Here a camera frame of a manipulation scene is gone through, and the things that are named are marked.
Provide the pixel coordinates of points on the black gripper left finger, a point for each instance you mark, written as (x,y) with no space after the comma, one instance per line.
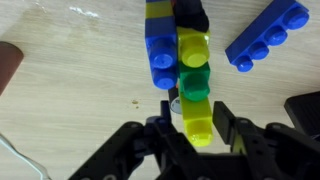
(140,150)

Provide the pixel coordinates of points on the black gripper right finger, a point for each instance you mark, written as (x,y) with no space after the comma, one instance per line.
(266,146)

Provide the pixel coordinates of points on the blue and yellow block stack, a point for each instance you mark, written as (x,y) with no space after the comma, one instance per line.
(161,50)

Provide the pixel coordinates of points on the black utensil bin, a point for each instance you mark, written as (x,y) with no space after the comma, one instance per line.
(305,111)

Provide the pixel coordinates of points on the red-brown sauce bottle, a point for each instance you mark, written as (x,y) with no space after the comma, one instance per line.
(8,65)

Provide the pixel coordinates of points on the long blue building block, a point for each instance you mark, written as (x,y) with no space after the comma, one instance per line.
(266,35)

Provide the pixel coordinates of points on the yellow green red block stack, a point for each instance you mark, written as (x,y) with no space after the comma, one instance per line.
(195,66)

